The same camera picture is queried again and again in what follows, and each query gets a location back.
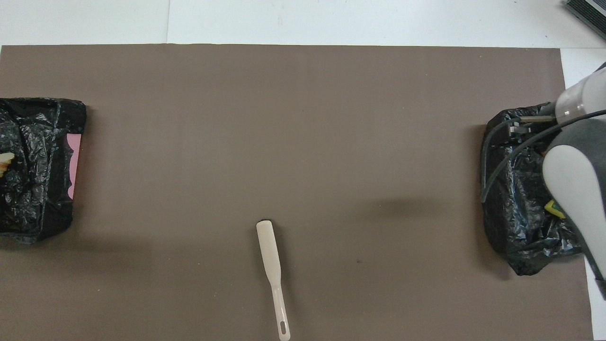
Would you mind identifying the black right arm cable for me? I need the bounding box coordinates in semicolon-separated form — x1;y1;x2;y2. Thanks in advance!
480;109;606;204

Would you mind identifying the pink bin with black bag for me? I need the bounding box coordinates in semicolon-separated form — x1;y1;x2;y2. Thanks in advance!
0;97;87;244

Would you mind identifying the brown table mat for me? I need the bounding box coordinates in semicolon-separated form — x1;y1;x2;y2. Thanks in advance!
0;44;595;341

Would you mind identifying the dark grey ribbed object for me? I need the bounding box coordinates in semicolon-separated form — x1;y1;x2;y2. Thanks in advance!
566;0;606;41

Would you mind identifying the beige hand brush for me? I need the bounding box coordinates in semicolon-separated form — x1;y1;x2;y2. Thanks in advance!
256;220;291;341

